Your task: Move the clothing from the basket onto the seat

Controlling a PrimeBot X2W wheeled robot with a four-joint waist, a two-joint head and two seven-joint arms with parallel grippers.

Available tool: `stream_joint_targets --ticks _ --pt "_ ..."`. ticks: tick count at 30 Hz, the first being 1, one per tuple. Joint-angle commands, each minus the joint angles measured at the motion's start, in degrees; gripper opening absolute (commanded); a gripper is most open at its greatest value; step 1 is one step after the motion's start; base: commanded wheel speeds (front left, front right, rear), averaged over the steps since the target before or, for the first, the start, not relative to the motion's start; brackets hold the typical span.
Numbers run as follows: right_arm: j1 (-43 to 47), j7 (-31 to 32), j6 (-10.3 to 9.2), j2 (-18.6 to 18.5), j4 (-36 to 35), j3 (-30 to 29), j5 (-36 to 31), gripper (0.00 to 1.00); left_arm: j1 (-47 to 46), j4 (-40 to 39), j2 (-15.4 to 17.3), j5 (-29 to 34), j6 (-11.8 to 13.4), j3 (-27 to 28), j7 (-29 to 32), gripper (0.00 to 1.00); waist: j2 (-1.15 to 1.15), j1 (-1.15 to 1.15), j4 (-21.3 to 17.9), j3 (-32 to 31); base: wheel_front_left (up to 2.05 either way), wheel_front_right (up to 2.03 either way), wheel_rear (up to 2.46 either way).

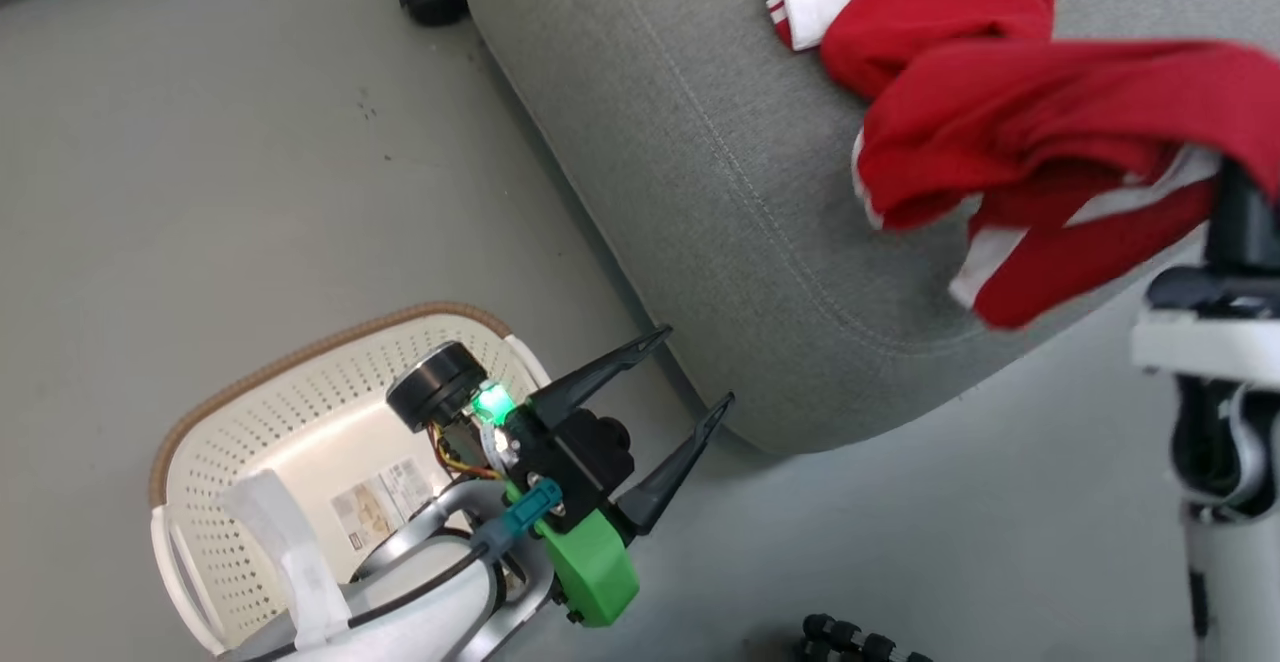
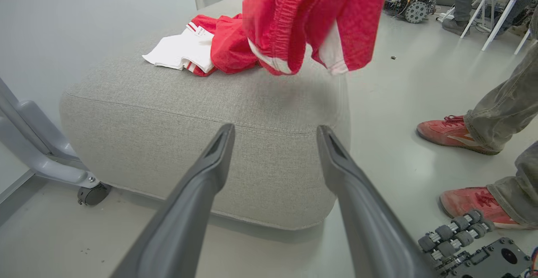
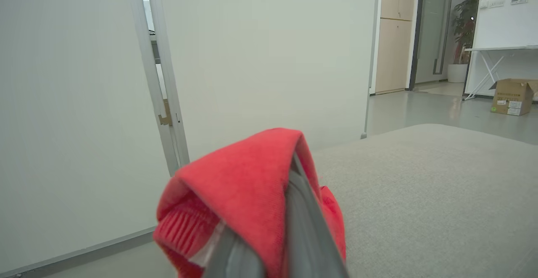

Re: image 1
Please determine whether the white tape strip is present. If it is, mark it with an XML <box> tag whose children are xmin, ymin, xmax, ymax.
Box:
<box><xmin>219</xmin><ymin>469</ymin><xmax>354</xmax><ymax>649</ymax></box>

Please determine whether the grey fabric sofa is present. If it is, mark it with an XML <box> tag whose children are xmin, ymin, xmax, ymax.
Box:
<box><xmin>464</xmin><ymin>0</ymin><xmax>1280</xmax><ymax>459</ymax></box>

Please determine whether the black ribbed cable chain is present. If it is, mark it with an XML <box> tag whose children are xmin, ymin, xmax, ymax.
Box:
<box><xmin>794</xmin><ymin>613</ymin><xmax>937</xmax><ymax>662</ymax></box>

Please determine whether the white perforated laundry basket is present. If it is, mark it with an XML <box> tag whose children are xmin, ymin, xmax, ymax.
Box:
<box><xmin>148</xmin><ymin>302</ymin><xmax>552</xmax><ymax>659</ymax></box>

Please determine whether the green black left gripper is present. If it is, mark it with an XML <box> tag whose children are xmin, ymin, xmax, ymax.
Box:
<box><xmin>500</xmin><ymin>325</ymin><xmax>737</xmax><ymax>629</ymax></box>

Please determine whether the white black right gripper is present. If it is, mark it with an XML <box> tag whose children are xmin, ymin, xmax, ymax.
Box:
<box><xmin>1130</xmin><ymin>157</ymin><xmax>1280</xmax><ymax>390</ymax></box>

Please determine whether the black caster wheel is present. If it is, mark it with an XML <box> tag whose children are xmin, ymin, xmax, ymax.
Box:
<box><xmin>399</xmin><ymin>0</ymin><xmax>470</xmax><ymax>28</ymax></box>

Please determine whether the red and white shirt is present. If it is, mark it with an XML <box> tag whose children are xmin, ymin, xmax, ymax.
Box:
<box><xmin>735</xmin><ymin>0</ymin><xmax>1280</xmax><ymax>332</ymax></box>

